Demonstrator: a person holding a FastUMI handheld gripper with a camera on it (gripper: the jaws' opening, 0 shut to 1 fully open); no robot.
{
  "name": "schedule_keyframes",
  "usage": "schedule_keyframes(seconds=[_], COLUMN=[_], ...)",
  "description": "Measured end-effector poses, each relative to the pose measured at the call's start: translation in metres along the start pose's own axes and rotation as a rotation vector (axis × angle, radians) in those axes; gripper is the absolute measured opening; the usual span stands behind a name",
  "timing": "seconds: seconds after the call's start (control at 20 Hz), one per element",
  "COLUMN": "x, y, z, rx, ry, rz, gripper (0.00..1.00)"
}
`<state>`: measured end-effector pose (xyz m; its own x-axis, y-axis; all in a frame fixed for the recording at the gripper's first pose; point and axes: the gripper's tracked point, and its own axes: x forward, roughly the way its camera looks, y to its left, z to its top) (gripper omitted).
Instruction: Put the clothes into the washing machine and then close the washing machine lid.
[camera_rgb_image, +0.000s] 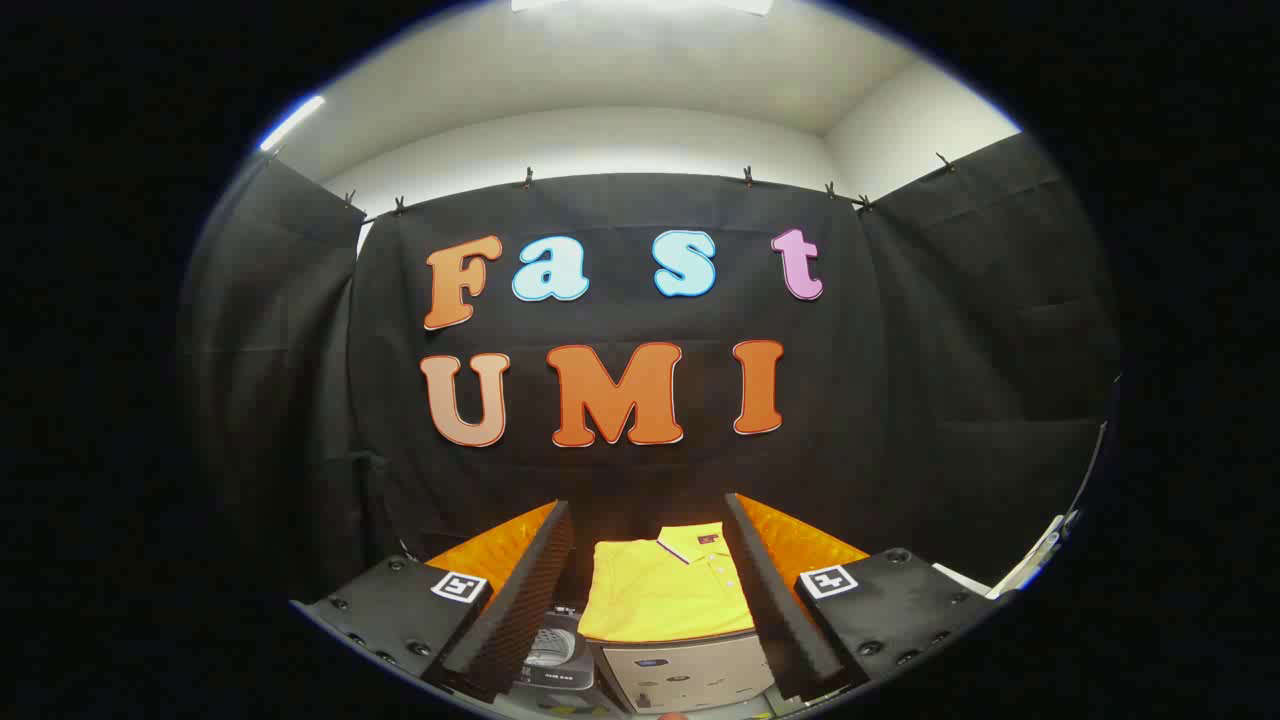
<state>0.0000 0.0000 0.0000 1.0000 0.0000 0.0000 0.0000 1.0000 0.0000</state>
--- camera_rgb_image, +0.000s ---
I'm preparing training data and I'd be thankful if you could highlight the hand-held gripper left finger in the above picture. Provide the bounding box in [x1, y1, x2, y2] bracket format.
[290, 500, 576, 703]

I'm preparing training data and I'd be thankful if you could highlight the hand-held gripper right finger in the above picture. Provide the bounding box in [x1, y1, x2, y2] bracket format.
[723, 492, 1016, 703]

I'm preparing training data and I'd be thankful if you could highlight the grey washing machine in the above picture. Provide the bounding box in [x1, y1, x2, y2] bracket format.
[513, 603, 598, 706]

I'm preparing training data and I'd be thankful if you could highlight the yellow polo shirt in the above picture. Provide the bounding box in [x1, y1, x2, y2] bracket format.
[577, 522, 756, 644]

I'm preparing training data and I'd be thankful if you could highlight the white cabinet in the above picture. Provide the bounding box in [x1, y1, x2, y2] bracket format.
[590, 630, 777, 714]

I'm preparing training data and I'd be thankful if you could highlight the row of black cloth clips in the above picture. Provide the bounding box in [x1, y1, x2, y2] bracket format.
[265, 148, 958, 216]

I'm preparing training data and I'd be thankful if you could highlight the ceiling light strip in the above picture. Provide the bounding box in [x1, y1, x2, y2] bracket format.
[258, 95, 327, 153]

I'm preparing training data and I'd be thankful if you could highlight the ceiling light panel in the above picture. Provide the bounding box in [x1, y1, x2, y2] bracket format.
[512, 0, 776, 17]

